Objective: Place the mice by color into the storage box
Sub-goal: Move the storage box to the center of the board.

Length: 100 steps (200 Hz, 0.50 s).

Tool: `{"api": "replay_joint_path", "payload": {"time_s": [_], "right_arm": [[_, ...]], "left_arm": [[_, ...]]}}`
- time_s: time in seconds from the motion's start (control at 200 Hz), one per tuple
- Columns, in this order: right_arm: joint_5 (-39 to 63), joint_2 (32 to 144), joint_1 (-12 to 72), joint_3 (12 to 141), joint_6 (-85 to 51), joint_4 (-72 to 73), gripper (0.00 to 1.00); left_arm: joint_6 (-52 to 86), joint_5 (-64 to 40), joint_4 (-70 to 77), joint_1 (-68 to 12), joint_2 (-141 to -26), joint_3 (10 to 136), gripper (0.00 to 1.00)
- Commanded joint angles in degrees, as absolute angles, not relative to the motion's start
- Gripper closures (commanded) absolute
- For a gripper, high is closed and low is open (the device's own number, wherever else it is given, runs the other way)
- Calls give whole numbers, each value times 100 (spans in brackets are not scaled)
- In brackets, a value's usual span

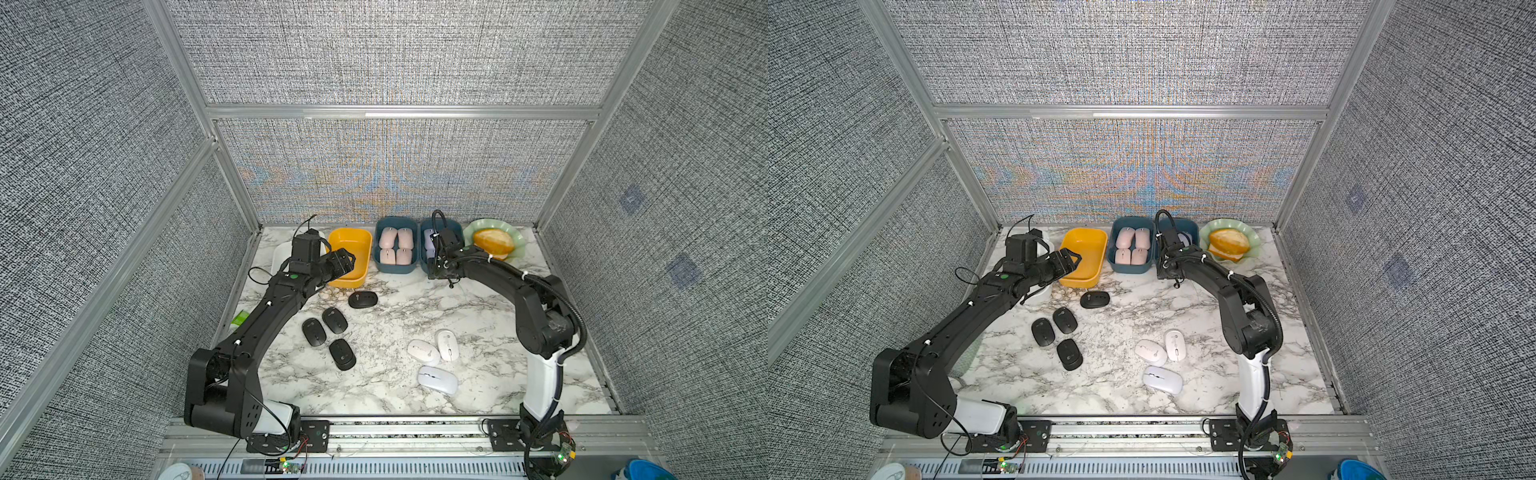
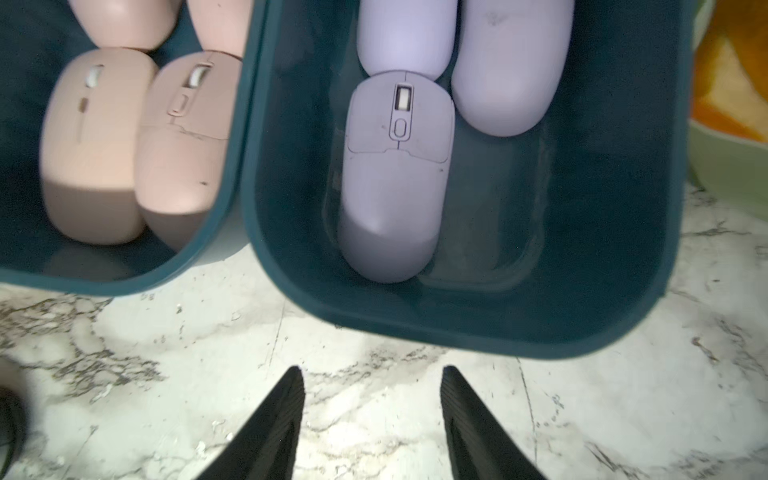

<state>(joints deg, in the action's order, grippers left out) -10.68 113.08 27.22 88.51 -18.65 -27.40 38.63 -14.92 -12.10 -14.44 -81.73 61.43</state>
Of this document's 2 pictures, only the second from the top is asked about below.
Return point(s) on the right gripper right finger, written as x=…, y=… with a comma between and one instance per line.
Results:
x=479, y=448

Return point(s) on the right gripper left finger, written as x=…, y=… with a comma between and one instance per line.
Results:
x=266, y=446

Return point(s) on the teal storage box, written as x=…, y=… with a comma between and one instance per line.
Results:
x=38, y=39
x=554, y=244

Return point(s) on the purple mouse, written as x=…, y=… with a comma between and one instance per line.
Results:
x=399, y=139
x=511, y=57
x=406, y=35

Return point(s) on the purple mouse front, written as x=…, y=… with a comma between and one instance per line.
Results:
x=511, y=57

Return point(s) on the pink mouse with scroll wheel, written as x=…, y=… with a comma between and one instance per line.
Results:
x=221, y=25

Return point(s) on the black mouse near yellow box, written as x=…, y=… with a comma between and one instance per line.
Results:
x=15, y=416

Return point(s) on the green wavy plate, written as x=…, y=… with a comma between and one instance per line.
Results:
x=732, y=169

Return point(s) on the round bread bun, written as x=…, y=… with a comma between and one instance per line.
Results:
x=730, y=71

